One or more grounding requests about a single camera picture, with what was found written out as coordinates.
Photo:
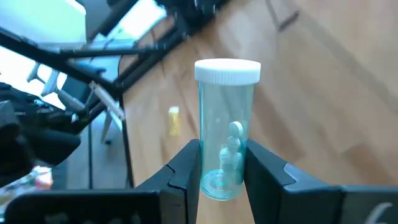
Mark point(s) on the white chair base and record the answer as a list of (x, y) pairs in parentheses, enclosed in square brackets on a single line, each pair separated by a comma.
[(51, 82)]

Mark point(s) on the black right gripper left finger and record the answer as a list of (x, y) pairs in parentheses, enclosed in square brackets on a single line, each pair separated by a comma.
[(155, 208)]

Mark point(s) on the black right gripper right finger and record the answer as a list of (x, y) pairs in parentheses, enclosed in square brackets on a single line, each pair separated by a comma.
[(295, 205)]

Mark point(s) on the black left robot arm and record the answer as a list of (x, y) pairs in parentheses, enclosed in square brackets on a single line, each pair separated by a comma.
[(192, 12)]

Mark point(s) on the yellow pill bottle white cap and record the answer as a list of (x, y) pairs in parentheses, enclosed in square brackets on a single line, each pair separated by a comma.
[(174, 122)]

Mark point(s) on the silver frame bracket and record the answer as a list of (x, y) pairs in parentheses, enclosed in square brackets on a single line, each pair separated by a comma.
[(107, 99)]

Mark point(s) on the green pill bottle white cap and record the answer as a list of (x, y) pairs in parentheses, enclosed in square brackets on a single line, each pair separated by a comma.
[(217, 109)]

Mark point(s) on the person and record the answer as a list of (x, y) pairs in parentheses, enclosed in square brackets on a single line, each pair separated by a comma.
[(18, 149)]

